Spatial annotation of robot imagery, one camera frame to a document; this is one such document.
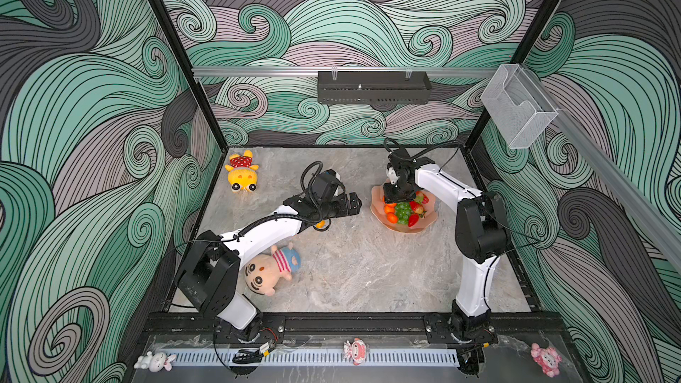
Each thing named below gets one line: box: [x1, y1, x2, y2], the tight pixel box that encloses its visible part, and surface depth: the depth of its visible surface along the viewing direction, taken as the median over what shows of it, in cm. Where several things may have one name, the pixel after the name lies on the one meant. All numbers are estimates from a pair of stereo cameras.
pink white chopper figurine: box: [343, 336, 369, 367], surface depth 69 cm
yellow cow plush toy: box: [224, 149, 260, 193], surface depth 103 cm
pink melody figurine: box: [530, 342, 563, 378], surface depth 67 cm
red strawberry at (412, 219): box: [407, 212, 420, 227], surface depth 94 cm
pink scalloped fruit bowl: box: [370, 183, 439, 234], surface depth 94 cm
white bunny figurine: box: [133, 351, 177, 373], surface depth 68 cm
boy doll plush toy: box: [244, 242, 302, 298], surface depth 79 cm
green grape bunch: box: [395, 201, 412, 226], surface depth 96 cm
